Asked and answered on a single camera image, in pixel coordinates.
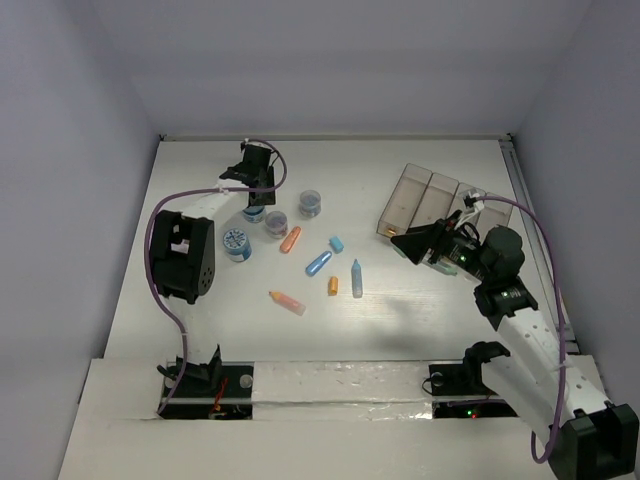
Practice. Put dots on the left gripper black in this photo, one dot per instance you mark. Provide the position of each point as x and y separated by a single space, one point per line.
260 189

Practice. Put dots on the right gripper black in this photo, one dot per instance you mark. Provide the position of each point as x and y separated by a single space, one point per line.
416 241

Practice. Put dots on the blue lid round jar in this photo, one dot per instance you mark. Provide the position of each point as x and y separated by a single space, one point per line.
237 245
254 214

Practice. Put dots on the clear jar of clips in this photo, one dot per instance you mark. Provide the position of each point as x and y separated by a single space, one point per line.
276 223
310 203

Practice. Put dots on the orange marker cap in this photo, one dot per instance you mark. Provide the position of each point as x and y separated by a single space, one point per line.
290 240

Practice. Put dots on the blue marker cap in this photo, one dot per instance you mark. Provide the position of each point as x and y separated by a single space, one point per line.
318 263

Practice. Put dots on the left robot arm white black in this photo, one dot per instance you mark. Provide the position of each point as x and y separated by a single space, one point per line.
179 258

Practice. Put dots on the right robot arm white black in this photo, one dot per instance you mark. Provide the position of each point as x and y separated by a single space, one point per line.
584 434

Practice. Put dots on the green marker pen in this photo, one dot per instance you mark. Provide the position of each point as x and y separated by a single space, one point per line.
444 269

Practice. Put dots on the clear four-compartment organizer tray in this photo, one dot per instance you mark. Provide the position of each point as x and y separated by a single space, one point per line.
419 196

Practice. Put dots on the blue marker pen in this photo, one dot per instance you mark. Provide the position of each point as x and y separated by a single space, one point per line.
356 279

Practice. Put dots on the small light blue cap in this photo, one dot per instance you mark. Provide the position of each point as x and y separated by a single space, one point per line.
336 244

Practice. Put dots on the small orange cap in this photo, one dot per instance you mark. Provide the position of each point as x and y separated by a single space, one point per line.
333 286

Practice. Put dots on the orange marker pen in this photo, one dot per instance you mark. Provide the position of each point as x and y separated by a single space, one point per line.
288 303

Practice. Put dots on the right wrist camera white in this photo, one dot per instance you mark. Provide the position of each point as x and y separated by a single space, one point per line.
473 202

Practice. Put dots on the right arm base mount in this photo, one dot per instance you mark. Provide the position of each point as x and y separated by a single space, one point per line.
457 389

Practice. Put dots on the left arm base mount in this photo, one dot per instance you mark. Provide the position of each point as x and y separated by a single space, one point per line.
216 390

